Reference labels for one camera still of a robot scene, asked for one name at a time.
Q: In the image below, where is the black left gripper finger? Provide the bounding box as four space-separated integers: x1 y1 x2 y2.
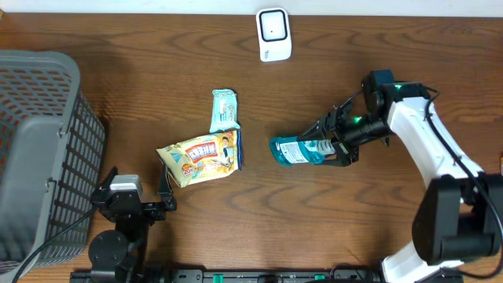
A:
100 167 118 191
158 164 174 203

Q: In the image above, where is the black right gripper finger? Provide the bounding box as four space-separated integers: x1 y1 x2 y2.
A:
312 154 348 167
297 120 326 142

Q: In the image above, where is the blue mouthwash bottle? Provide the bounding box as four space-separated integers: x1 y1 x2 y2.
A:
270 137 336 166

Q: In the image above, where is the yellow snack bag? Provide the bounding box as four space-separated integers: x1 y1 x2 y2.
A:
156 130 243 188

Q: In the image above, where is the green wet wipes pack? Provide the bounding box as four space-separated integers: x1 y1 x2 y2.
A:
210 89 240 133

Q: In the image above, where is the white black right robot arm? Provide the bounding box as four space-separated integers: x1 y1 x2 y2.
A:
298 70 502 282

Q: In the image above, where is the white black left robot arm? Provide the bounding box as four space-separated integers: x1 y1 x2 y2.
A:
87 167 177 283

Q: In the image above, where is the white barcode scanner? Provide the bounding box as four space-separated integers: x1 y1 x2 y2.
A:
255 7 292 62

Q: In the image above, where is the grey plastic shopping basket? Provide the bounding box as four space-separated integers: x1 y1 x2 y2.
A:
1 50 106 282

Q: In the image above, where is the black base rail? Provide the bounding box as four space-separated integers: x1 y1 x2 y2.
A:
70 266 386 283

